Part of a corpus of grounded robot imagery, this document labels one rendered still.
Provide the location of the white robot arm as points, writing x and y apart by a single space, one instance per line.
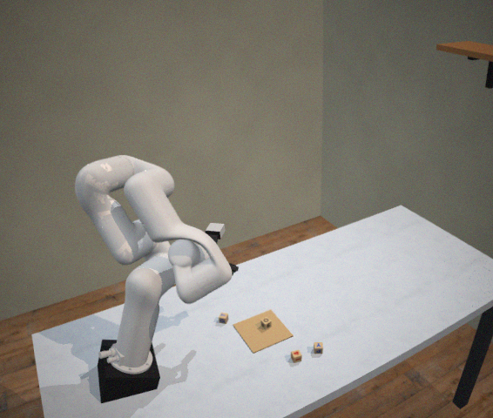
197 270

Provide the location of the tan square mat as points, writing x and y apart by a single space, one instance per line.
258 338

